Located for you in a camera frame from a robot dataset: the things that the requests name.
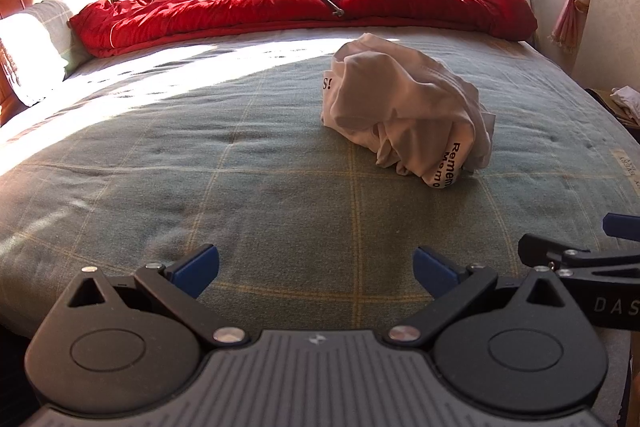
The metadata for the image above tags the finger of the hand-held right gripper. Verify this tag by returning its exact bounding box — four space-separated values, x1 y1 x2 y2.
602 213 640 239
517 233 640 278

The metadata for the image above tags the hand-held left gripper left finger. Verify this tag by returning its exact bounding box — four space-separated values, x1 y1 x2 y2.
65 243 251 348

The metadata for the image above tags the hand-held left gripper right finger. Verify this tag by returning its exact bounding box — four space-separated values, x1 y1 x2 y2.
382 244 573 350

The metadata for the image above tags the white long-sleeve printed shirt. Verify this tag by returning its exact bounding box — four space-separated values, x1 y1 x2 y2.
319 33 497 192

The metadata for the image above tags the pile of light clothes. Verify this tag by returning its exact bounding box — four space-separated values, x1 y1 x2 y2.
582 86 640 130

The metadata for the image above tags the bed with green plaid sheet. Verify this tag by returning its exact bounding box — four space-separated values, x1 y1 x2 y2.
0 26 640 358

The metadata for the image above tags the red quilt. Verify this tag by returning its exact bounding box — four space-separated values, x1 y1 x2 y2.
69 0 538 58

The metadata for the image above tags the brown patterned cushion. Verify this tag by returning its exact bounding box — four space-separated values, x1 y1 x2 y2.
0 38 21 106

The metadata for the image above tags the light plaid pillow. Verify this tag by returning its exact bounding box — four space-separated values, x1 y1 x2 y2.
0 0 93 108

